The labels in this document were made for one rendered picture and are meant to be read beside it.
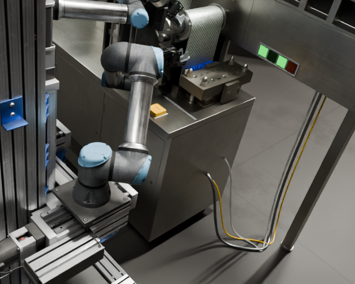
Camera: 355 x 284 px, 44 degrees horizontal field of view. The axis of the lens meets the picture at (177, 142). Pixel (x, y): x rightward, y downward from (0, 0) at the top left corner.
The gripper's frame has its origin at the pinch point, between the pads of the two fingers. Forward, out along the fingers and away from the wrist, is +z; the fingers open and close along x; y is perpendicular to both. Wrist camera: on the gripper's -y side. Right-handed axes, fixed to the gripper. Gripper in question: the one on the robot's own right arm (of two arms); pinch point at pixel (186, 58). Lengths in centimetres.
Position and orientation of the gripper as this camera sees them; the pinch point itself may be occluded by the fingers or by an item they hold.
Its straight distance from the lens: 229.5
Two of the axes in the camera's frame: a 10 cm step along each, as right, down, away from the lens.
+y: 1.8, -7.8, -6.0
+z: 7.2, -3.1, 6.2
